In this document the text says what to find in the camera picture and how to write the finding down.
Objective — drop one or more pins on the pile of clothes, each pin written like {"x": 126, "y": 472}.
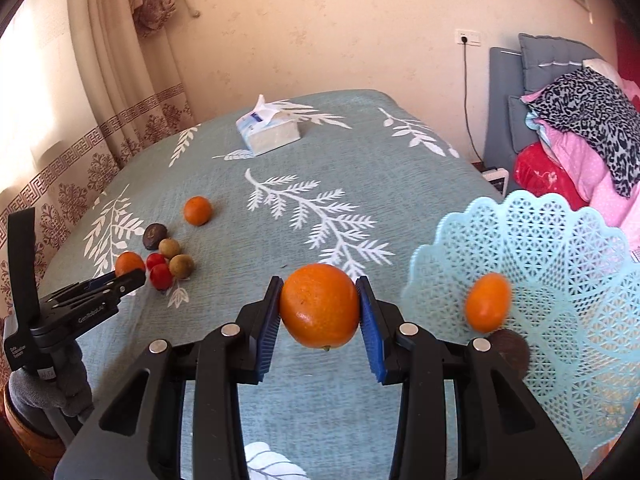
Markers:
{"x": 580, "y": 160}

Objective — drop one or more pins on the grey headboard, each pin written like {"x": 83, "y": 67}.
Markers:
{"x": 500, "y": 110}

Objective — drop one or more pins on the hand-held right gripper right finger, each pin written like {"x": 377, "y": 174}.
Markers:
{"x": 372, "y": 342}

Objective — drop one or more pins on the red cloth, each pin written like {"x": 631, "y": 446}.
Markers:
{"x": 542, "y": 175}

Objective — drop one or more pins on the red cherry tomato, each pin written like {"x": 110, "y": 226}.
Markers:
{"x": 155, "y": 260}
{"x": 161, "y": 277}

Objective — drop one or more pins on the beige patterned curtain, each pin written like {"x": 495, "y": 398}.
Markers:
{"x": 100, "y": 90}

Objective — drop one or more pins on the white wall outlet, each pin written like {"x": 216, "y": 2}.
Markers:
{"x": 468, "y": 37}

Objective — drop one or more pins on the oval orange kumquat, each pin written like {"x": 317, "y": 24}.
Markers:
{"x": 488, "y": 303}

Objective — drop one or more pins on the dark brown passion fruit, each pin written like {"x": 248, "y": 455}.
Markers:
{"x": 154, "y": 236}

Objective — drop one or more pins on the person's left hand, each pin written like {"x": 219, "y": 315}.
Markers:
{"x": 75, "y": 366}

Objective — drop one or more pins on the small orange mandarin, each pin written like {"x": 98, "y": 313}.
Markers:
{"x": 197, "y": 210}
{"x": 129, "y": 262}

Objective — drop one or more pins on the brown round fruit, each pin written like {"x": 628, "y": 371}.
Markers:
{"x": 512, "y": 352}

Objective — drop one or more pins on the person's left forearm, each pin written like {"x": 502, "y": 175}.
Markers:
{"x": 25, "y": 440}

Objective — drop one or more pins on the large orange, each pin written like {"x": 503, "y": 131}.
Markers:
{"x": 320, "y": 307}

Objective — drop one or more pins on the light blue plastic basket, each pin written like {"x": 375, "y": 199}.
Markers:
{"x": 555, "y": 270}

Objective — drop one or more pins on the white tissue pack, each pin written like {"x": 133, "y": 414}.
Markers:
{"x": 272, "y": 132}

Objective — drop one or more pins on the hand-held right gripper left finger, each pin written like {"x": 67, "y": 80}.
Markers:
{"x": 267, "y": 342}

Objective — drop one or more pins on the grey quilted cushion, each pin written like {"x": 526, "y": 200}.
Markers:
{"x": 550, "y": 57}

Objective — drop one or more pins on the tan longan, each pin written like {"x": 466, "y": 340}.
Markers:
{"x": 169, "y": 247}
{"x": 181, "y": 266}

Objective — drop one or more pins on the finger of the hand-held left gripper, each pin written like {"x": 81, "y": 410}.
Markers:
{"x": 92, "y": 285}
{"x": 129, "y": 281}

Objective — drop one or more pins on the leopard print cloth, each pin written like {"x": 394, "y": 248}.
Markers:
{"x": 595, "y": 115}

